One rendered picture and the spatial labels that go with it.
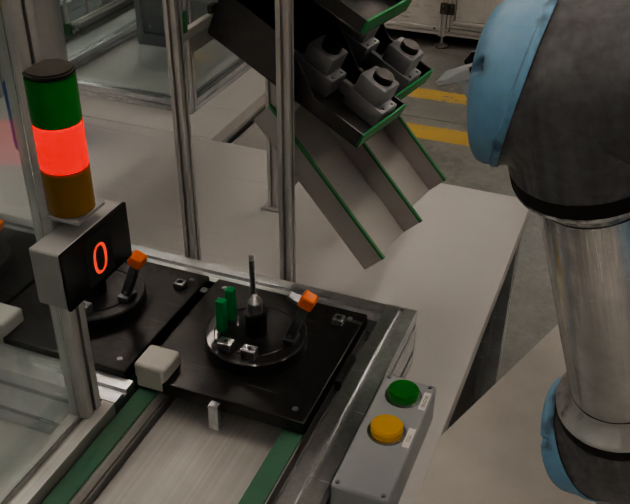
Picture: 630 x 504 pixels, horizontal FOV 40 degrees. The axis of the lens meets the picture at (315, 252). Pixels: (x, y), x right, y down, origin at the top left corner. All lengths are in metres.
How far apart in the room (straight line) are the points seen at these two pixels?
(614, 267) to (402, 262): 0.93
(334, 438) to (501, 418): 0.29
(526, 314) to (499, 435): 1.72
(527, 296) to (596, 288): 2.36
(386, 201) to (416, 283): 0.19
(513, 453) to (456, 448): 0.08
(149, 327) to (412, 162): 0.56
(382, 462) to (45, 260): 0.45
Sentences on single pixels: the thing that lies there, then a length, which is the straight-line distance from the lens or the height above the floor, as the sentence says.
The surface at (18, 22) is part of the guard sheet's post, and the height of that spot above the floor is 1.46.
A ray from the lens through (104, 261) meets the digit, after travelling 0.99.
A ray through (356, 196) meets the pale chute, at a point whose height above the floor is 1.06.
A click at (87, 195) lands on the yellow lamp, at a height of 1.28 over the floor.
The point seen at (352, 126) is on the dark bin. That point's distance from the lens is 1.22.
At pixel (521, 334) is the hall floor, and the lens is 2.87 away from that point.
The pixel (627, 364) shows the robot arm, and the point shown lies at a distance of 0.75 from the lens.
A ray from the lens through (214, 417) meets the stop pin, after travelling 1.13.
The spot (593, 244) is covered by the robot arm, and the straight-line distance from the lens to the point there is 0.65.
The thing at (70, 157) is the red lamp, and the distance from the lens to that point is 0.91.
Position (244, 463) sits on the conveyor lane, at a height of 0.92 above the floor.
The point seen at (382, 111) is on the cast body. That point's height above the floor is 1.22.
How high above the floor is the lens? 1.72
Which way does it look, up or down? 33 degrees down
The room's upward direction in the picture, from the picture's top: straight up
